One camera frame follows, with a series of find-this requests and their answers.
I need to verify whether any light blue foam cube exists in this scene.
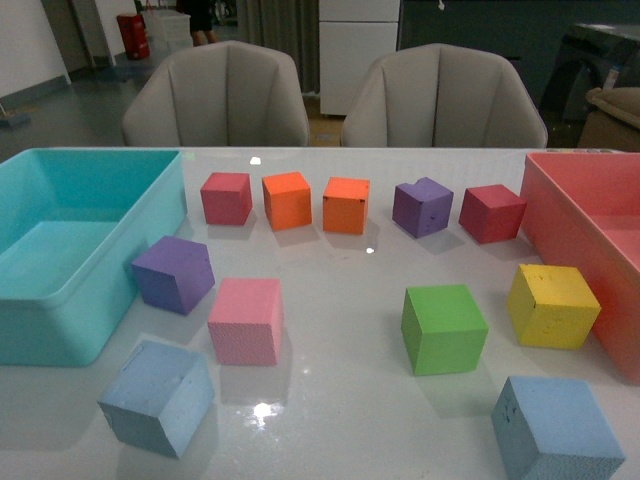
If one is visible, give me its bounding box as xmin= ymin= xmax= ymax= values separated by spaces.
xmin=491 ymin=376 xmax=626 ymax=479
xmin=98 ymin=340 xmax=214 ymax=459

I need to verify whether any right orange foam cube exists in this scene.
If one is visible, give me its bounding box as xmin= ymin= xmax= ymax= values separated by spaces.
xmin=323 ymin=177 xmax=370 ymax=235

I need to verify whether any orange foam cube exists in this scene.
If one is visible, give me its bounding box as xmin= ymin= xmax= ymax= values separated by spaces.
xmin=262 ymin=172 xmax=312 ymax=231
xmin=323 ymin=177 xmax=370 ymax=235

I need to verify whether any left orange foam cube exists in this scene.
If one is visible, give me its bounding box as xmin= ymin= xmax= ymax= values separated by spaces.
xmin=262 ymin=172 xmax=312 ymax=231

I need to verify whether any pink-red foam cube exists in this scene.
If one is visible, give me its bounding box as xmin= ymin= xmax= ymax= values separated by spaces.
xmin=200 ymin=172 xmax=253 ymax=225

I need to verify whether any notched purple foam cube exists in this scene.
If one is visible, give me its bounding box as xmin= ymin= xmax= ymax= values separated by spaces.
xmin=392 ymin=177 xmax=454 ymax=238

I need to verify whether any pink foam cube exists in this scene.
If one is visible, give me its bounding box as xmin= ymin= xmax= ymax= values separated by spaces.
xmin=207 ymin=278 xmax=284 ymax=366

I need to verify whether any green foam cube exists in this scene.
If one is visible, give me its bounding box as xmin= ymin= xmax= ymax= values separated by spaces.
xmin=401 ymin=284 xmax=489 ymax=376

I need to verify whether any dark red foam cube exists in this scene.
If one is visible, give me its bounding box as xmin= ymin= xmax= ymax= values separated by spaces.
xmin=459 ymin=184 xmax=527 ymax=244

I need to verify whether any left grey armchair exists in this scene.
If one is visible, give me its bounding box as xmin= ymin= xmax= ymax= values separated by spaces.
xmin=122 ymin=41 xmax=310 ymax=147

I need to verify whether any grey armchair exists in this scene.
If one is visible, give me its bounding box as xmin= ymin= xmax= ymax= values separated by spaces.
xmin=341 ymin=44 xmax=548 ymax=148
xmin=122 ymin=41 xmax=310 ymax=147

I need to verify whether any right grey armchair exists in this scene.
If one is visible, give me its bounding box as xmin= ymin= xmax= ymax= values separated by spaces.
xmin=341 ymin=44 xmax=548 ymax=148

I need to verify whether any white cabinet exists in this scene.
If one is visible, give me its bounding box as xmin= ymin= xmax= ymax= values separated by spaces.
xmin=318 ymin=0 xmax=401 ymax=116

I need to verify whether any grey curtain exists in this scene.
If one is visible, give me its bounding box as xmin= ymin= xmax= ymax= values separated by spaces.
xmin=237 ymin=0 xmax=320 ymax=94

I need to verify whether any yellow foam cube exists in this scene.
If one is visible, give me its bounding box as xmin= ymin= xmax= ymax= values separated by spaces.
xmin=507 ymin=264 xmax=601 ymax=350

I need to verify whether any teal plastic bin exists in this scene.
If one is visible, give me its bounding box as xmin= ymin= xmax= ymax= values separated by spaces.
xmin=1 ymin=149 xmax=186 ymax=367

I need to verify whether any person in black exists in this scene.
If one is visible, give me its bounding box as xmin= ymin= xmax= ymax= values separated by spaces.
xmin=176 ymin=0 xmax=219 ymax=47

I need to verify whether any white plastic crate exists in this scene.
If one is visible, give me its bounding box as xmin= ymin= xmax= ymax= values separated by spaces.
xmin=142 ymin=9 xmax=193 ymax=54

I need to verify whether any pink plastic bin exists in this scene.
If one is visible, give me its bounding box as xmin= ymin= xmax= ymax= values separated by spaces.
xmin=520 ymin=152 xmax=639 ymax=384

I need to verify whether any red fire extinguisher box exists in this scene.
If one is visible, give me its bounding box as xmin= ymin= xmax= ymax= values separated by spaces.
xmin=116 ymin=14 xmax=150 ymax=60

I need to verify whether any dark grey counter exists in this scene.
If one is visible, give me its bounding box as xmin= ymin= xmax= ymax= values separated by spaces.
xmin=399 ymin=1 xmax=639 ymax=61

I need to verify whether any beige sofa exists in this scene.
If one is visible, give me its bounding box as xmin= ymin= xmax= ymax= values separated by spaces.
xmin=578 ymin=87 xmax=639 ymax=152

